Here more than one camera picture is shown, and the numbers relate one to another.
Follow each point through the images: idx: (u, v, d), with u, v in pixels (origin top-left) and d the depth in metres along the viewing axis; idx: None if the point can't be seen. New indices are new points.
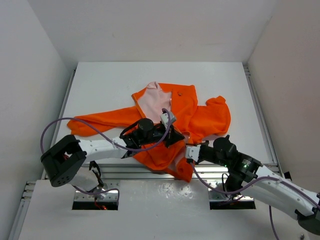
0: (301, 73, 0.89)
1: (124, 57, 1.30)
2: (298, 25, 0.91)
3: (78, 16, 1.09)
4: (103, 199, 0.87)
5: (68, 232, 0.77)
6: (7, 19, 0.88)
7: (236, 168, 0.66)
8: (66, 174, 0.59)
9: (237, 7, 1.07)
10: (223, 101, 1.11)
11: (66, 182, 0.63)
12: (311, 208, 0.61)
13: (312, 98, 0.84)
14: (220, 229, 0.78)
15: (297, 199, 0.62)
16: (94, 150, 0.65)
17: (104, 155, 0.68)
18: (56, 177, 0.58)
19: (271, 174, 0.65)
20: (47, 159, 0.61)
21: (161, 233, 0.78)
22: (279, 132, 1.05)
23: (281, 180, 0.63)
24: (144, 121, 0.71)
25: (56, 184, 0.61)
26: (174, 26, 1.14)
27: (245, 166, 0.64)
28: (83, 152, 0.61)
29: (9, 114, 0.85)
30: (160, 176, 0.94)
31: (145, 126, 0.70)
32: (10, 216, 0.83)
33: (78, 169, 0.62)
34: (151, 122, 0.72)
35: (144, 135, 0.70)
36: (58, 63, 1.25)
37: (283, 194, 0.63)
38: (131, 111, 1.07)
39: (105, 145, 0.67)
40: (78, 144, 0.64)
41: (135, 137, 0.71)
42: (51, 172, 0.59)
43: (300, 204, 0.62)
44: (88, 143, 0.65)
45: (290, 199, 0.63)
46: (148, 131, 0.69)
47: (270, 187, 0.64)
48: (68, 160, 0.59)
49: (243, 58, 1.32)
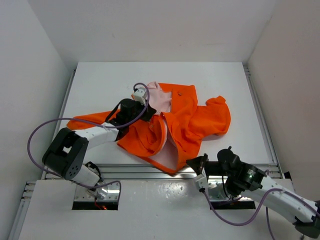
0: (301, 74, 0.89)
1: (124, 57, 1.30)
2: (298, 25, 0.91)
3: (79, 16, 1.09)
4: (103, 199, 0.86)
5: (68, 232, 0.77)
6: (7, 20, 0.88)
7: (240, 178, 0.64)
8: (74, 163, 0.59)
9: (237, 7, 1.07)
10: (223, 101, 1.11)
11: (76, 173, 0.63)
12: (310, 217, 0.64)
13: (312, 98, 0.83)
14: (221, 229, 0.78)
15: (299, 208, 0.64)
16: (91, 135, 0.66)
17: (100, 140, 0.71)
18: (67, 169, 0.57)
19: (275, 184, 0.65)
20: (50, 157, 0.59)
21: (161, 233, 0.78)
22: (278, 133, 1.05)
23: (284, 190, 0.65)
24: (125, 101, 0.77)
25: (68, 177, 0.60)
26: (174, 27, 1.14)
27: (251, 176, 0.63)
28: (85, 138, 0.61)
29: (9, 114, 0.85)
30: (160, 176, 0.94)
31: (128, 104, 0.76)
32: (10, 217, 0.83)
33: (83, 157, 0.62)
34: (131, 100, 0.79)
35: (128, 114, 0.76)
36: (58, 63, 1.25)
37: (285, 203, 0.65)
38: None
39: (99, 130, 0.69)
40: (75, 133, 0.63)
41: (120, 118, 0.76)
42: (59, 166, 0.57)
43: (301, 213, 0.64)
44: (83, 130, 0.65)
45: (291, 207, 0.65)
46: (131, 108, 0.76)
47: (274, 197, 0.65)
48: (72, 149, 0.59)
49: (243, 58, 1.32)
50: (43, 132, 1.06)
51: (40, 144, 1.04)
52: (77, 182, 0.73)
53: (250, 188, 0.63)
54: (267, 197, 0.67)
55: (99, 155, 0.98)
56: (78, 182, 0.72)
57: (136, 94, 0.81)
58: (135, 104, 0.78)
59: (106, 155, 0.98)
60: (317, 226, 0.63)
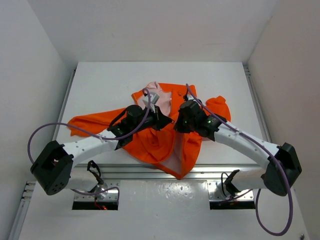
0: (302, 74, 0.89)
1: (124, 57, 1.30)
2: (298, 25, 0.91)
3: (79, 16, 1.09)
4: (103, 199, 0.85)
5: (68, 232, 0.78)
6: (7, 19, 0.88)
7: (200, 125, 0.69)
8: (58, 180, 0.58)
9: (237, 7, 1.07)
10: (222, 101, 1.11)
11: (61, 188, 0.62)
12: (267, 158, 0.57)
13: (312, 98, 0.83)
14: (220, 229, 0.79)
15: (255, 149, 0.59)
16: (81, 150, 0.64)
17: (94, 152, 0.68)
18: (50, 185, 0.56)
19: (233, 126, 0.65)
20: (36, 170, 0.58)
21: (161, 233, 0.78)
22: (279, 132, 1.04)
23: (240, 131, 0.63)
24: (131, 108, 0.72)
25: (51, 191, 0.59)
26: (174, 27, 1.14)
27: (210, 122, 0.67)
28: (70, 156, 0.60)
29: (9, 114, 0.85)
30: (161, 175, 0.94)
31: (135, 112, 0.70)
32: (10, 217, 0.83)
33: (70, 172, 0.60)
34: (140, 107, 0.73)
35: (134, 122, 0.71)
36: (57, 63, 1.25)
37: (242, 145, 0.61)
38: None
39: (92, 143, 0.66)
40: (64, 149, 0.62)
41: (125, 124, 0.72)
42: (43, 181, 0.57)
43: (258, 156, 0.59)
44: (75, 145, 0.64)
45: (249, 152, 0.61)
46: (137, 117, 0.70)
47: (230, 140, 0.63)
48: (57, 165, 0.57)
49: (242, 58, 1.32)
50: (43, 132, 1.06)
51: (40, 144, 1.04)
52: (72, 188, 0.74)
53: (210, 135, 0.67)
54: (227, 143, 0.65)
55: (99, 155, 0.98)
56: (72, 187, 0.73)
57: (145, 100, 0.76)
58: (143, 112, 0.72)
59: (106, 155, 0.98)
60: (272, 166, 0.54)
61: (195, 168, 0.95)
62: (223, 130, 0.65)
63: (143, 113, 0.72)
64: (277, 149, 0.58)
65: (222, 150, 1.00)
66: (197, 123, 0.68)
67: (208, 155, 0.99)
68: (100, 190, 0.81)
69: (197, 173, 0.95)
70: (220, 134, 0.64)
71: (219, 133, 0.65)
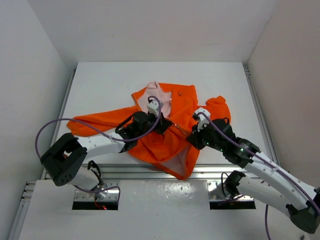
0: (302, 71, 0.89)
1: (123, 57, 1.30)
2: (298, 24, 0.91)
3: (79, 15, 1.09)
4: (103, 199, 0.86)
5: (67, 232, 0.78)
6: (7, 19, 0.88)
7: (231, 150, 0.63)
8: (69, 171, 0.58)
9: (237, 7, 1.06)
10: (223, 101, 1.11)
11: (68, 181, 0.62)
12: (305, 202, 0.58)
13: (312, 96, 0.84)
14: (220, 229, 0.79)
15: (292, 190, 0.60)
16: (93, 145, 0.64)
17: (103, 151, 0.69)
18: (60, 175, 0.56)
19: (269, 160, 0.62)
20: (47, 160, 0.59)
21: (161, 233, 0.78)
22: (279, 132, 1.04)
23: (277, 168, 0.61)
24: (138, 114, 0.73)
25: (59, 183, 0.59)
26: (174, 26, 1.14)
27: (242, 149, 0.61)
28: (84, 149, 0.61)
29: (9, 114, 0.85)
30: (162, 176, 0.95)
31: (140, 118, 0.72)
32: (9, 217, 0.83)
33: (80, 165, 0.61)
34: (145, 114, 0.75)
35: (140, 128, 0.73)
36: (57, 63, 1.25)
37: (278, 183, 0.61)
38: (131, 110, 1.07)
39: (103, 140, 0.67)
40: (77, 141, 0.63)
41: (130, 130, 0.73)
42: (54, 170, 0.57)
43: (294, 196, 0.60)
44: (87, 139, 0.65)
45: (284, 190, 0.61)
46: (143, 122, 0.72)
47: (265, 175, 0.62)
48: (70, 156, 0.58)
49: (242, 59, 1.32)
50: (43, 132, 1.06)
51: (40, 144, 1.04)
52: (74, 185, 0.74)
53: (240, 163, 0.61)
54: (258, 175, 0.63)
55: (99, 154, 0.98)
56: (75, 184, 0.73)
57: (149, 106, 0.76)
58: (149, 118, 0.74)
59: (106, 155, 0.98)
60: (311, 213, 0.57)
61: (195, 169, 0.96)
62: (257, 163, 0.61)
63: (149, 120, 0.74)
64: (314, 192, 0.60)
65: None
66: (227, 148, 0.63)
67: (208, 155, 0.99)
68: (100, 189, 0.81)
69: (197, 172, 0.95)
70: (255, 167, 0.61)
71: (254, 166, 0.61)
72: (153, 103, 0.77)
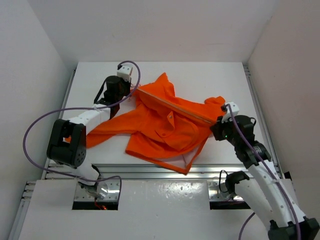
0: (301, 69, 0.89)
1: (123, 57, 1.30)
2: (298, 24, 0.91)
3: (78, 16, 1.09)
4: (103, 199, 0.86)
5: (67, 232, 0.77)
6: (7, 19, 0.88)
7: (243, 147, 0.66)
8: (79, 149, 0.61)
9: (237, 7, 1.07)
10: (222, 101, 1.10)
11: (83, 159, 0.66)
12: (287, 221, 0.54)
13: (312, 93, 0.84)
14: (220, 229, 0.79)
15: (281, 205, 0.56)
16: (86, 119, 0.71)
17: (95, 122, 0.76)
18: (75, 155, 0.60)
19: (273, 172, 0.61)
20: (54, 150, 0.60)
21: (161, 232, 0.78)
22: (279, 132, 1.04)
23: (277, 181, 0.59)
24: (109, 78, 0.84)
25: (77, 163, 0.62)
26: (173, 26, 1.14)
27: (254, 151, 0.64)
28: (80, 124, 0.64)
29: (9, 114, 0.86)
30: (161, 176, 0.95)
31: (113, 81, 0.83)
32: (10, 217, 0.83)
33: (85, 141, 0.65)
34: (115, 77, 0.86)
35: (115, 90, 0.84)
36: (57, 63, 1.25)
37: (271, 193, 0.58)
38: (131, 116, 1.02)
39: (91, 113, 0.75)
40: (70, 122, 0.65)
41: (109, 95, 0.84)
42: (65, 154, 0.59)
43: (280, 212, 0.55)
44: (79, 117, 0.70)
45: (273, 202, 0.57)
46: (117, 84, 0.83)
47: (263, 182, 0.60)
48: (73, 137, 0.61)
49: (242, 58, 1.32)
50: (43, 132, 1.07)
51: (40, 144, 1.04)
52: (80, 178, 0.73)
53: (247, 162, 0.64)
54: (257, 181, 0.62)
55: (99, 155, 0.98)
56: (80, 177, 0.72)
57: (119, 71, 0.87)
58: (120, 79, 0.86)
59: (106, 155, 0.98)
60: (287, 231, 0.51)
61: (195, 169, 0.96)
62: (261, 169, 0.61)
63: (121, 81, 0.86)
64: (303, 218, 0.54)
65: (223, 151, 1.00)
66: (240, 144, 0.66)
67: (208, 154, 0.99)
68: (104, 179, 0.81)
69: (197, 172, 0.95)
70: (257, 171, 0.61)
71: (256, 170, 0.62)
72: (123, 68, 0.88)
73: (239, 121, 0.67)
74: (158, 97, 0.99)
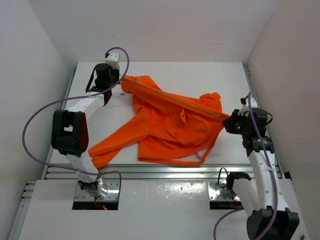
0: (301, 66, 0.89)
1: (123, 57, 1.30)
2: (298, 24, 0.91)
3: (78, 16, 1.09)
4: (103, 199, 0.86)
5: (67, 232, 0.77)
6: (7, 20, 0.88)
7: (250, 135, 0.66)
8: (82, 137, 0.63)
9: (237, 7, 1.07)
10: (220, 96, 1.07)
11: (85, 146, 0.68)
12: (266, 204, 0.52)
13: (311, 92, 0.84)
14: (220, 229, 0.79)
15: (266, 191, 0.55)
16: (84, 107, 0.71)
17: (91, 109, 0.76)
18: (79, 144, 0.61)
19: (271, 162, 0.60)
20: (58, 140, 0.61)
21: (161, 233, 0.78)
22: (278, 132, 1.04)
23: (271, 170, 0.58)
24: (98, 66, 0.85)
25: (82, 151, 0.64)
26: (174, 26, 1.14)
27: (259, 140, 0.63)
28: (80, 112, 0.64)
29: (9, 114, 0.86)
30: (161, 176, 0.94)
31: (102, 68, 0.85)
32: (9, 217, 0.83)
33: (86, 129, 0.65)
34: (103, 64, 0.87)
35: (106, 76, 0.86)
36: (57, 63, 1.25)
37: (260, 179, 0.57)
38: (134, 123, 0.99)
39: (86, 101, 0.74)
40: (69, 112, 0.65)
41: (100, 82, 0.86)
42: (70, 143, 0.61)
43: (263, 197, 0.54)
44: (76, 106, 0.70)
45: (261, 187, 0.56)
46: (107, 70, 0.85)
47: (257, 168, 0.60)
48: (75, 126, 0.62)
49: (242, 59, 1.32)
50: (43, 132, 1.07)
51: (40, 144, 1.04)
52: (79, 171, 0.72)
53: (249, 148, 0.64)
54: (253, 167, 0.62)
55: None
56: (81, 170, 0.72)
57: (108, 60, 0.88)
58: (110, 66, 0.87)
59: None
60: (263, 212, 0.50)
61: (195, 168, 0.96)
62: (260, 156, 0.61)
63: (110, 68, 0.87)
64: (284, 209, 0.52)
65: (223, 151, 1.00)
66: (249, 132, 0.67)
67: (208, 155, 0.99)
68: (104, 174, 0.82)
69: (197, 172, 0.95)
70: (255, 157, 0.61)
71: (255, 156, 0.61)
72: (112, 56, 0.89)
73: (255, 111, 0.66)
74: (163, 93, 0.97)
